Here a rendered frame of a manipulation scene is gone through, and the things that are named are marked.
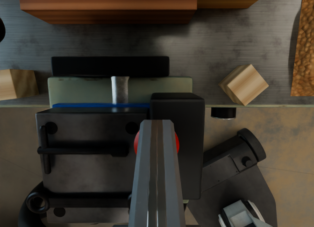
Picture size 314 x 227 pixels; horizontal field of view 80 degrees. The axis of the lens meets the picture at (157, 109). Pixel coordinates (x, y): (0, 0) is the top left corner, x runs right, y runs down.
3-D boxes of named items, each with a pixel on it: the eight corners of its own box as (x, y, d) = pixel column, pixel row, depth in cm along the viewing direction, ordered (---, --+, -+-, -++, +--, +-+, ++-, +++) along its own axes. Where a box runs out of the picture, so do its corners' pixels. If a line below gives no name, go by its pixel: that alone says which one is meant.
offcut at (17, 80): (10, 98, 24) (-18, 102, 20) (4, 74, 24) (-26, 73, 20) (39, 94, 24) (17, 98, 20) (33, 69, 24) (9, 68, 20)
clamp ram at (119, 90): (94, 123, 24) (58, 151, 15) (90, 63, 23) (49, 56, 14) (164, 123, 24) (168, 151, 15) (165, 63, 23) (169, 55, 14)
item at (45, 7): (49, 24, 23) (19, 10, 18) (48, 9, 22) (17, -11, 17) (188, 24, 23) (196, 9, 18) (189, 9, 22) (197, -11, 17)
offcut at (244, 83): (238, 65, 23) (251, 63, 20) (254, 84, 24) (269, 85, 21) (217, 84, 24) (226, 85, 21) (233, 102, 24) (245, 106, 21)
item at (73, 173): (67, 196, 20) (32, 241, 14) (57, 92, 18) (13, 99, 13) (190, 196, 20) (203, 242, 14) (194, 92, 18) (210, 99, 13)
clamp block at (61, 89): (85, 165, 29) (54, 205, 20) (79, 76, 27) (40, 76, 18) (182, 165, 29) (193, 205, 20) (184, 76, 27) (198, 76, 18)
